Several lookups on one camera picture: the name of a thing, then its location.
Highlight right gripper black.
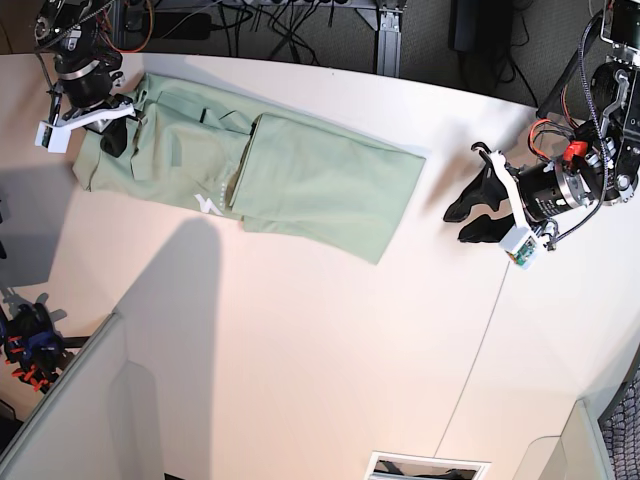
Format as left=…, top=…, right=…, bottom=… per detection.
left=49, top=62, right=128, bottom=157

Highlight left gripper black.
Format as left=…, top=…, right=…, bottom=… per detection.
left=443, top=159, right=600, bottom=244

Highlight light green polo T-shirt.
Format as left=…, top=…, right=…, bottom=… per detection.
left=73, top=73, right=425, bottom=264

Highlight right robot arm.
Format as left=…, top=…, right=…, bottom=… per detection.
left=34, top=1, right=135, bottom=157

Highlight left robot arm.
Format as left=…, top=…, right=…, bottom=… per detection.
left=443, top=1, right=639, bottom=250

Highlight black power brick left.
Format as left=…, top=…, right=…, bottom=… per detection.
left=139, top=12, right=212, bottom=40

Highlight black power adapter pair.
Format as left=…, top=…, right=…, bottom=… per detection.
left=448, top=0, right=515, bottom=53

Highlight grey mesh chair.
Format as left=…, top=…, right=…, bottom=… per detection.
left=599, top=371, right=639, bottom=479

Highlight grey partition panel right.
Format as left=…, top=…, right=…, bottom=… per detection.
left=514, top=399, right=615, bottom=480

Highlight grey partition panel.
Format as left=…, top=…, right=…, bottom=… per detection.
left=1, top=314, right=165, bottom=479
left=514, top=399, right=615, bottom=480

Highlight white framed tray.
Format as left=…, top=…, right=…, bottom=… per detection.
left=364, top=451, right=491, bottom=480

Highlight grey partition panel left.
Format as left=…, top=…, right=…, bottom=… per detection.
left=1, top=314, right=165, bottom=479

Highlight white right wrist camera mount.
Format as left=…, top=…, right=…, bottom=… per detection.
left=34, top=104, right=135, bottom=154

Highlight aluminium frame post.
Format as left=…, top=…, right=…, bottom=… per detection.
left=375, top=10, right=401, bottom=78

